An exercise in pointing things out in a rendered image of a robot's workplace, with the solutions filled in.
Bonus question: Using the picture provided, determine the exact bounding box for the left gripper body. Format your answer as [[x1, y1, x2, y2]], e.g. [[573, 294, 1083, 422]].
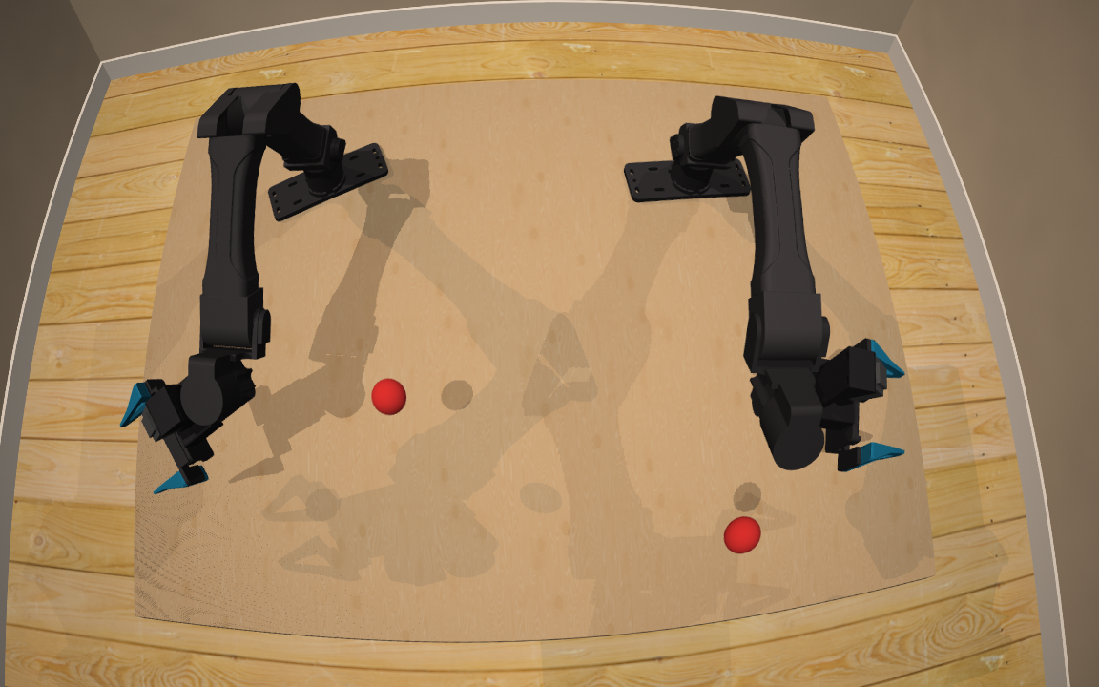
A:
[[825, 337, 872, 472]]

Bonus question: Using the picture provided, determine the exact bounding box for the red sphere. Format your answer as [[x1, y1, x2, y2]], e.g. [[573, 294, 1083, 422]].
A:
[[371, 379, 406, 415], [724, 516, 761, 553]]

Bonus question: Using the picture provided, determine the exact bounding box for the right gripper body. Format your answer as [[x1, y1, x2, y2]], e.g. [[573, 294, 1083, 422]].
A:
[[144, 379, 214, 486]]

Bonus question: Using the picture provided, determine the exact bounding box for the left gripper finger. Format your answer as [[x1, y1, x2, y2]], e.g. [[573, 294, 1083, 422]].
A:
[[844, 442, 904, 472], [870, 339, 904, 378]]

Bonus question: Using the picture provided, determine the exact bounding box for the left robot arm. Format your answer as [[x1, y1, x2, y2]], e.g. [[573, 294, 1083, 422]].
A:
[[624, 96, 887, 470]]

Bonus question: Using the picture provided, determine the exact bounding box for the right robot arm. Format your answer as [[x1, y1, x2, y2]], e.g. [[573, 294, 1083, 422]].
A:
[[141, 84, 388, 448]]

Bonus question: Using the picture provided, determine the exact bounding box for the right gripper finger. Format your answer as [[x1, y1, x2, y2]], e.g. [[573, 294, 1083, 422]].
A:
[[154, 465, 209, 494], [120, 383, 152, 426]]

